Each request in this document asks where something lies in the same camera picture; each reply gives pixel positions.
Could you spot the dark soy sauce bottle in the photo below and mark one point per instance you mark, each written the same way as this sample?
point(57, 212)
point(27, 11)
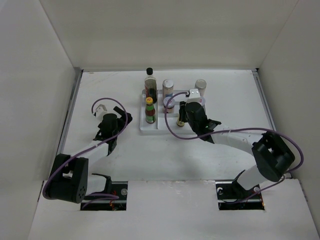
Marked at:
point(150, 85)

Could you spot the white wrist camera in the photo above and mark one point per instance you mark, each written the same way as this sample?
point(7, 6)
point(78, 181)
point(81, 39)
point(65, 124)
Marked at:
point(100, 111)
point(193, 95)

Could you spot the orange spice jar front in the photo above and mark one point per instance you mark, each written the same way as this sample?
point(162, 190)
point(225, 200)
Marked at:
point(169, 105)

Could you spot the small yellow oil bottle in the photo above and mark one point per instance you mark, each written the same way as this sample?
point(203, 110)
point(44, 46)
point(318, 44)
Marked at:
point(181, 120)

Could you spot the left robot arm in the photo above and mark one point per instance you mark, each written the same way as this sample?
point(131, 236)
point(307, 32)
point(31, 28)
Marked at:
point(69, 178)

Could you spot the white divided organizer tray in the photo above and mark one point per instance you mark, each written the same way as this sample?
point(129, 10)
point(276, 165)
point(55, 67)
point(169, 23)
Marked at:
point(159, 127)

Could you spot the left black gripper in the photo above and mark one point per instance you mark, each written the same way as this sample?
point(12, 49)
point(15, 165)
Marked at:
point(121, 119)

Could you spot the orange spice jar back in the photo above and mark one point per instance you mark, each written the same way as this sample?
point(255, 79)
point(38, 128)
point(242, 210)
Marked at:
point(202, 101)

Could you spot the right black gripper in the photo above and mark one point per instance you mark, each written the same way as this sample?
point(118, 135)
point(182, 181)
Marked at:
point(182, 111)

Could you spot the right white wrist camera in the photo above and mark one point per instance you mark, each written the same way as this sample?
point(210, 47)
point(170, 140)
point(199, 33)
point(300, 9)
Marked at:
point(193, 95)

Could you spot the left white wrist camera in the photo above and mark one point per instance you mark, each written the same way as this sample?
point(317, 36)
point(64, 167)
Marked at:
point(100, 111)

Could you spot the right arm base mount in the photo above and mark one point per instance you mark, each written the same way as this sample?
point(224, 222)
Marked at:
point(232, 197)

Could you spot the orange spice jar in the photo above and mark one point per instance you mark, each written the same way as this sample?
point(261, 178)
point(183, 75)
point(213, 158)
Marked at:
point(202, 101)
point(169, 105)

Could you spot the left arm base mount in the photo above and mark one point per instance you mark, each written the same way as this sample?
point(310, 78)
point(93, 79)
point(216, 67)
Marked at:
point(112, 195)

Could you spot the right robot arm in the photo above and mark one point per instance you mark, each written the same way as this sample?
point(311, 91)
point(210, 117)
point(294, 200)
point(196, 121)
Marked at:
point(271, 154)

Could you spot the white granule jar blue label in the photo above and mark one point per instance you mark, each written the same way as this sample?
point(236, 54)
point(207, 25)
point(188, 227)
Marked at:
point(167, 88)

